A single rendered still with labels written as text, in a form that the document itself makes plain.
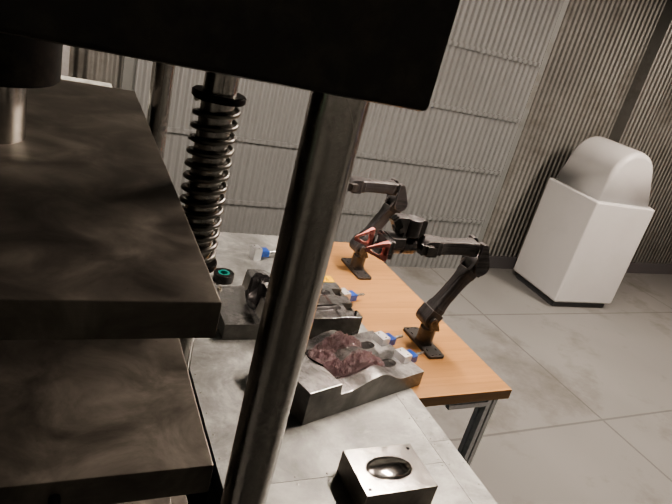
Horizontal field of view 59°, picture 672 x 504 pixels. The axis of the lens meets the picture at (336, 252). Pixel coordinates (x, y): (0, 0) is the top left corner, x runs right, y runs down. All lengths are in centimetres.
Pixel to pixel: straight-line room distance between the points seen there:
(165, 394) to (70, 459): 17
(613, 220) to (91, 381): 469
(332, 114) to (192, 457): 50
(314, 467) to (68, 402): 83
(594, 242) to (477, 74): 166
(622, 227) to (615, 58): 145
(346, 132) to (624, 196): 476
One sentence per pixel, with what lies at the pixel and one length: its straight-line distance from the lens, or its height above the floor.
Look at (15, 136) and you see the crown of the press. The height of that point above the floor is 155.
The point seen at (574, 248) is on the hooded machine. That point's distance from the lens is 516.
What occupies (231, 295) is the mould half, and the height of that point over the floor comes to 86.
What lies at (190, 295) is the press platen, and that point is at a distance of 69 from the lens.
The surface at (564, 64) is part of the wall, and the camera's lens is 537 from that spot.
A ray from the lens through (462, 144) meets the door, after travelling 487.
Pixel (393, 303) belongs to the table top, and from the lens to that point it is 251.
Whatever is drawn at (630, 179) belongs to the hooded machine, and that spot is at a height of 117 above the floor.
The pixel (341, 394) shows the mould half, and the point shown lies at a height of 87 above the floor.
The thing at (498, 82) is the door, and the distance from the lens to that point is 491.
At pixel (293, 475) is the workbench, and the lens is 157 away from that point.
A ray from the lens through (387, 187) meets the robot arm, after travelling 258.
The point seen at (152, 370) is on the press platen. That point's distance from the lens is 99.
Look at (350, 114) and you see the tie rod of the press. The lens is 58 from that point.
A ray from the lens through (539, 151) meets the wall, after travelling 548.
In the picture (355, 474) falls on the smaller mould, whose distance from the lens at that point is 152.
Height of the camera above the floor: 188
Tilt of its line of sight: 22 degrees down
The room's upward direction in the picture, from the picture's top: 15 degrees clockwise
